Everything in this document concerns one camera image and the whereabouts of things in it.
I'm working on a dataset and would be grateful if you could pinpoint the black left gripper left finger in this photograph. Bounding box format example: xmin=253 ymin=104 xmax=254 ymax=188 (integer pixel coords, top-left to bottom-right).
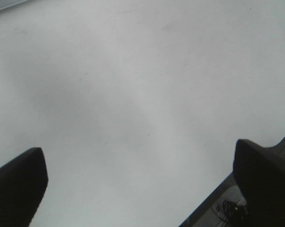
xmin=0 ymin=148 xmax=48 ymax=227

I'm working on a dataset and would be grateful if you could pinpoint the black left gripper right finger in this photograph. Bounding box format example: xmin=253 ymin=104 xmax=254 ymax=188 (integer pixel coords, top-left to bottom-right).
xmin=233 ymin=140 xmax=285 ymax=227

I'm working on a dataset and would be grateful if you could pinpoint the black cable bundle on floor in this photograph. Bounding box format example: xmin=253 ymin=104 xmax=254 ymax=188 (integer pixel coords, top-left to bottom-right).
xmin=222 ymin=200 xmax=249 ymax=224

